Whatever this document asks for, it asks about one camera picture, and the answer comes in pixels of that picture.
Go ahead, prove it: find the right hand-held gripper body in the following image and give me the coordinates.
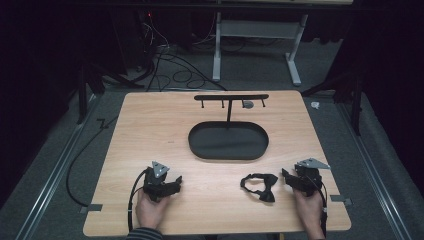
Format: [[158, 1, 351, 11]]
[[293, 157, 332, 198]]

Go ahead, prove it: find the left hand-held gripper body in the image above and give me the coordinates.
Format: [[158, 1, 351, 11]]
[[142, 160, 174, 203]]

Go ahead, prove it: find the black bow tie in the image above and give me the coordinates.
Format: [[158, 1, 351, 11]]
[[239, 172, 279, 204]]

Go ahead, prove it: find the black hook stand with tray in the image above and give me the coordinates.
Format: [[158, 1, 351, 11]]
[[187, 93, 270, 161]]

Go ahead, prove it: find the person's right hand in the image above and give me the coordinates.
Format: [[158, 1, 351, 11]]
[[292, 188, 326, 240]]

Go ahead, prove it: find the person's left hand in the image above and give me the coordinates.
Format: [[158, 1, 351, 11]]
[[135, 187, 172, 231]]

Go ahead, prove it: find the grey tape piece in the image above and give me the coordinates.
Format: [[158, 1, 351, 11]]
[[79, 203, 104, 215], [329, 194, 353, 207]]

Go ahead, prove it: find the black metal stand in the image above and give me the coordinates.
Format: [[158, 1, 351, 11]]
[[300, 71, 364, 137], [76, 61, 145, 126]]

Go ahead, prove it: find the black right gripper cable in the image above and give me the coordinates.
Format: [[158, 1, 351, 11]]
[[304, 173, 330, 238]]

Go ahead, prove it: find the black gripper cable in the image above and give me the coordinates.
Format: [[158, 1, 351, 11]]
[[127, 168, 150, 233], [304, 173, 330, 238]]

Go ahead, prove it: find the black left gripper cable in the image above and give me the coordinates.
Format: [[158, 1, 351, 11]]
[[127, 168, 150, 233]]

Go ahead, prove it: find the metal floor rail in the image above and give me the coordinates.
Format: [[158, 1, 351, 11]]
[[13, 94, 101, 240], [335, 99, 415, 240]]

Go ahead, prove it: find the long black floor cable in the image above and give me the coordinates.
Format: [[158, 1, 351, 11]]
[[65, 114, 119, 208]]

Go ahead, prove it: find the tangle of black floor cables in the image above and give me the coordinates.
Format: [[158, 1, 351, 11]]
[[133, 13, 229, 93]]

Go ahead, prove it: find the white metal desk frame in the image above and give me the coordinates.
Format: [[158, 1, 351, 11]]
[[211, 11, 310, 87]]

